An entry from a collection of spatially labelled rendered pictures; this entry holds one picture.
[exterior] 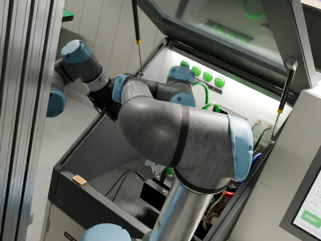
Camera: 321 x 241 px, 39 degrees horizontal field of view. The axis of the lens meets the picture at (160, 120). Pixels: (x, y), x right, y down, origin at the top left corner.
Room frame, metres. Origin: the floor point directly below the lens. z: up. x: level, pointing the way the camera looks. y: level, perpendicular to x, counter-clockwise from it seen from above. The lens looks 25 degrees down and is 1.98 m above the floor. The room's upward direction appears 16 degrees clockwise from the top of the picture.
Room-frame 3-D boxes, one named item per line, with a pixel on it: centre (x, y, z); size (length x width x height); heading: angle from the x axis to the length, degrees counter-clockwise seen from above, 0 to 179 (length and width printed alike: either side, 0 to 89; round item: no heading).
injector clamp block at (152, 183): (1.50, -0.18, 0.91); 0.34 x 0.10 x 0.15; 60
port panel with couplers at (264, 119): (1.67, -0.41, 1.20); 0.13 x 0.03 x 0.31; 60
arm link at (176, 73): (1.22, -0.02, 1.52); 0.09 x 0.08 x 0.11; 9
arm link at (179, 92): (1.13, -0.02, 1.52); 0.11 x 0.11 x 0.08; 9
